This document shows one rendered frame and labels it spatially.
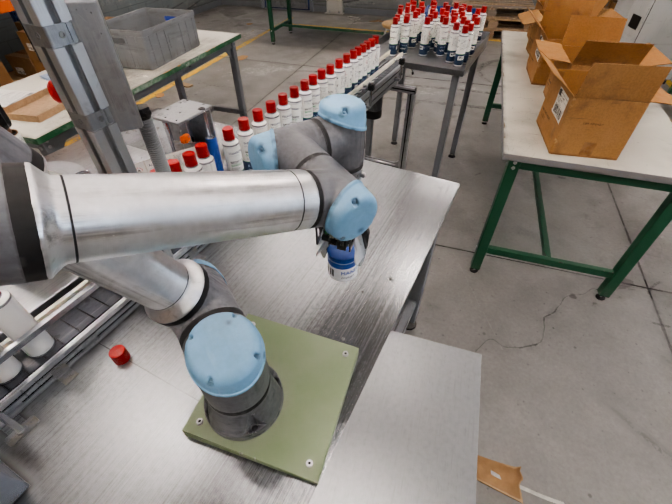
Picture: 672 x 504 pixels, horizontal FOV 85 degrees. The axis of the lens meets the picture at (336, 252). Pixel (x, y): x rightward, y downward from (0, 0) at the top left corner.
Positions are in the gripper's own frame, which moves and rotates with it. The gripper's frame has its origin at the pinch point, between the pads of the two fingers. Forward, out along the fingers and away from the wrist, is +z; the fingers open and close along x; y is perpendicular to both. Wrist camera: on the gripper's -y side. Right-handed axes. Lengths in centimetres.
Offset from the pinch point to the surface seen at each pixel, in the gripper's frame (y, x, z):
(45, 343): 35, -54, 10
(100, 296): 20, -55, 12
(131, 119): 9.3, -35.4, -30.4
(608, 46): -147, 75, -12
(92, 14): 9, -35, -46
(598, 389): -52, 105, 99
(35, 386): 42, -53, 14
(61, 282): 19, -68, 12
